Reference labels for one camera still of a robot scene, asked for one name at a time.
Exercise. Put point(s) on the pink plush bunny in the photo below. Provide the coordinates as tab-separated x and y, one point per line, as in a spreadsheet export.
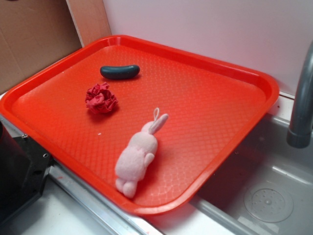
134	160

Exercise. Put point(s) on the grey plastic sink basin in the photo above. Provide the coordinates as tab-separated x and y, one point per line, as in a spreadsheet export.
265	187

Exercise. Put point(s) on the dark green toy cucumber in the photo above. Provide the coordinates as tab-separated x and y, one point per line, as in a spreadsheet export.
119	72

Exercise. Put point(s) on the red crumpled cloth scrunchie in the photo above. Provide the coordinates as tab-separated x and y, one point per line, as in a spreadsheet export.
100	100

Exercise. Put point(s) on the brown cardboard panel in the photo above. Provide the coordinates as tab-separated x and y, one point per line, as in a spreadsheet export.
37	33

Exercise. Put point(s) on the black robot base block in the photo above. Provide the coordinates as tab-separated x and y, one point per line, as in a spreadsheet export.
23	169

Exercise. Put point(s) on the grey sink faucet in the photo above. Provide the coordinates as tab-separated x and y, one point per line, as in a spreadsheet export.
301	124

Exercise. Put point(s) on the red plastic tray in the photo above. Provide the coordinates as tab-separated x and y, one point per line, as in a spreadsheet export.
212	105

